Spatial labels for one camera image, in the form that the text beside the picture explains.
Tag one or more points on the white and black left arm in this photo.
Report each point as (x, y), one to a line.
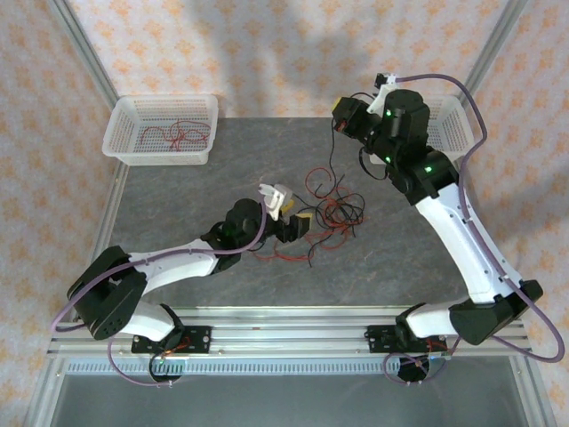
(178, 267)

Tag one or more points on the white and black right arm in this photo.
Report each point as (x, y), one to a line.
(467, 249)

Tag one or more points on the white perforated plastic basket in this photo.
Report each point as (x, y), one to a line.
(133, 158)
(453, 129)

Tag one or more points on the grey lower shelf panel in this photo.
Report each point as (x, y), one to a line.
(289, 400)

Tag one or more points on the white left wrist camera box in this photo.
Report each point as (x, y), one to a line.
(278, 200)

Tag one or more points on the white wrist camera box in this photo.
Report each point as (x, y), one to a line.
(278, 200)
(384, 95)

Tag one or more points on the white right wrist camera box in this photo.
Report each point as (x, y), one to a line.
(384, 95)

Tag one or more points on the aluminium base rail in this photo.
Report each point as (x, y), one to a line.
(289, 338)

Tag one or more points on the aluminium frame post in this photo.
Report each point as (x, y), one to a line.
(84, 49)
(493, 49)

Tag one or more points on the aluminium side rail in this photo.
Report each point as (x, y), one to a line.
(111, 200)

